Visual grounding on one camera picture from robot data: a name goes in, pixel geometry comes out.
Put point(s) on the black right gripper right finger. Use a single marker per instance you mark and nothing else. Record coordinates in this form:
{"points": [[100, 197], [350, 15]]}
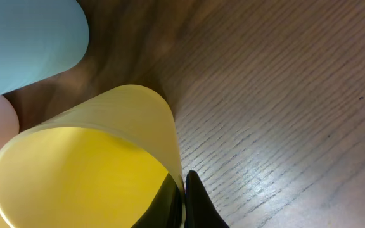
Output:
{"points": [[200, 211]]}

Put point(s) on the light blue cup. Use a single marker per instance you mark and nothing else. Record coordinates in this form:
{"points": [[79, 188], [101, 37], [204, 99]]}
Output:
{"points": [[39, 39]]}

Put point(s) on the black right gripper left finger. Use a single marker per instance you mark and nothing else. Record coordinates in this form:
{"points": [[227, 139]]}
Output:
{"points": [[166, 209]]}

